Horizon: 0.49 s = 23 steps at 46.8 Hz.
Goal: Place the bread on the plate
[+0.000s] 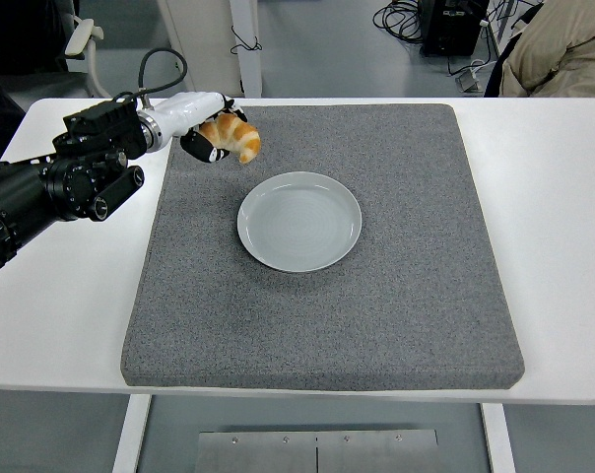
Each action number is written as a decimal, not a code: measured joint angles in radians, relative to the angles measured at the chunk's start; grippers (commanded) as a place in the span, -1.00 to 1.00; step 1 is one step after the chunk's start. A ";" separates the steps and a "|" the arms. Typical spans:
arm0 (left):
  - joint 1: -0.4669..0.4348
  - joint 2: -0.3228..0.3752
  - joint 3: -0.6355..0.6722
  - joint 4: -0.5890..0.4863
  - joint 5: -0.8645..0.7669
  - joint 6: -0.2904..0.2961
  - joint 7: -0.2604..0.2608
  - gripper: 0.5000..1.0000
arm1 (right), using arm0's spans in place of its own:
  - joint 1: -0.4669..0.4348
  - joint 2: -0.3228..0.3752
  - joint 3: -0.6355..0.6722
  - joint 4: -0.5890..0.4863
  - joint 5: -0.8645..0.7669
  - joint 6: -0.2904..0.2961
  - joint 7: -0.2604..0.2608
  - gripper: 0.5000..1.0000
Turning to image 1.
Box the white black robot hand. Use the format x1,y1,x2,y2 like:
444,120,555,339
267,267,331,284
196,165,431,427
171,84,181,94
152,91,249,164

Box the golden croissant bread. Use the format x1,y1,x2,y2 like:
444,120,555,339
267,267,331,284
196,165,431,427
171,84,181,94
198,111,262,165

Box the grey round plate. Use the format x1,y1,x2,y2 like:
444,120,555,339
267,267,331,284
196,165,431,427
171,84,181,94
236,170,364,274

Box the grey metal plate with screws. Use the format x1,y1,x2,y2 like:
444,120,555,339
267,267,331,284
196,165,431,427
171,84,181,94
194,429,441,473

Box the white cabinet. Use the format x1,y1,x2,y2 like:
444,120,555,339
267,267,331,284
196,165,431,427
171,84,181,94
157,0,244,98

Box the white office chair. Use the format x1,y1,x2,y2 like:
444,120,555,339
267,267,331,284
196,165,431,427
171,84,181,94
0,0,114,100

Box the grey speckled mat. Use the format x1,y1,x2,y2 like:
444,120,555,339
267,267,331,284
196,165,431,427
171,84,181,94
120,103,527,393

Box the black equipment box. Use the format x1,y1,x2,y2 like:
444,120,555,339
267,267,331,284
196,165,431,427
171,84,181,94
419,0,491,58

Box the white power adapter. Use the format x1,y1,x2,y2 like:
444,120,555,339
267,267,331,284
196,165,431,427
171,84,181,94
455,58,491,94

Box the black chair back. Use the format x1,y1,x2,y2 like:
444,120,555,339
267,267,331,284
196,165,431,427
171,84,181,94
483,36,514,98

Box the white table leg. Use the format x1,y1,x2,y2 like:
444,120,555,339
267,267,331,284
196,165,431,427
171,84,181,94
480,402,516,473
110,393,152,473

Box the white square post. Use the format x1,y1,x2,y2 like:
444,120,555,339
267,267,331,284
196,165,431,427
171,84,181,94
229,0,264,99

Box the black hanging cable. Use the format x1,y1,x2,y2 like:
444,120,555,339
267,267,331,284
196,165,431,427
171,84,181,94
230,24,263,55

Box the black cable bundle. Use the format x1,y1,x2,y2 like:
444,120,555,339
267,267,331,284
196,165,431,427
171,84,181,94
372,0,427,45

